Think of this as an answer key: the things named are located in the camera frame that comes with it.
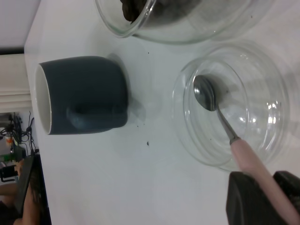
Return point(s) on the small black device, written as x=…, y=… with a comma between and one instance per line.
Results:
x=8, y=173

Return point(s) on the dark slanted board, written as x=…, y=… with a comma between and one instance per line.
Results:
x=25, y=178

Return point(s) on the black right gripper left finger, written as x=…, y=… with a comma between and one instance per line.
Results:
x=248, y=201

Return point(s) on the dark grey ceramic mug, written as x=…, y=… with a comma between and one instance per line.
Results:
x=89, y=89

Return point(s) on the coffee beans large heap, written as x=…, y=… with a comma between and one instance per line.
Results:
x=131, y=11

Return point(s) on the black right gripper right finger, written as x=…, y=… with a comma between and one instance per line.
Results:
x=291, y=187

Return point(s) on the clear round glass dish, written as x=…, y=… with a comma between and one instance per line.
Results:
x=262, y=98

